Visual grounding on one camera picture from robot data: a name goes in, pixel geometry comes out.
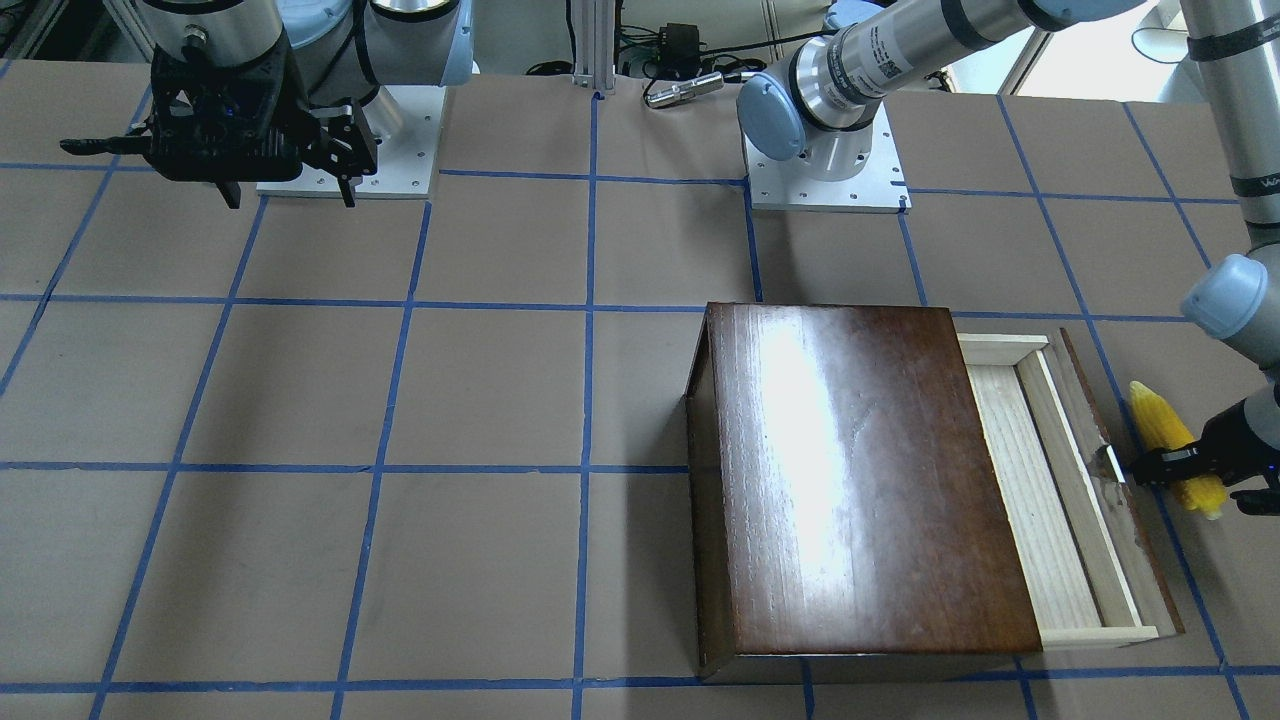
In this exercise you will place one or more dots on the yellow corn cob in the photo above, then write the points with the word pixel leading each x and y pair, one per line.
pixel 1160 428

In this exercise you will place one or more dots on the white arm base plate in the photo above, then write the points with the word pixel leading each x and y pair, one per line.
pixel 857 172
pixel 402 128

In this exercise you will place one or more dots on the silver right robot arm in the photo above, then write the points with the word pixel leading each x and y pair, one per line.
pixel 336 99

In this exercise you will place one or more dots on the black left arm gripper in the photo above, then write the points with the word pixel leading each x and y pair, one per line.
pixel 1228 437

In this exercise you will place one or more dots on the aluminium frame post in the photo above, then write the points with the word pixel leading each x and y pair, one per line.
pixel 593 32

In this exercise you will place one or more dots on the dark wooden drawer cabinet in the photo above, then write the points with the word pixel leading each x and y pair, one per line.
pixel 847 522

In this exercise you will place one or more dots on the black electronics box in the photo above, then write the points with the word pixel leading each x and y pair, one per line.
pixel 678 51

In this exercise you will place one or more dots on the light wood drawer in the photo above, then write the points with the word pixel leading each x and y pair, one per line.
pixel 1093 577

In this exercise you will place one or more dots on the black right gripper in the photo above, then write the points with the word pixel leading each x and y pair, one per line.
pixel 343 137

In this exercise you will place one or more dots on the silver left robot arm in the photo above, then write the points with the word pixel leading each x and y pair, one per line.
pixel 547 313

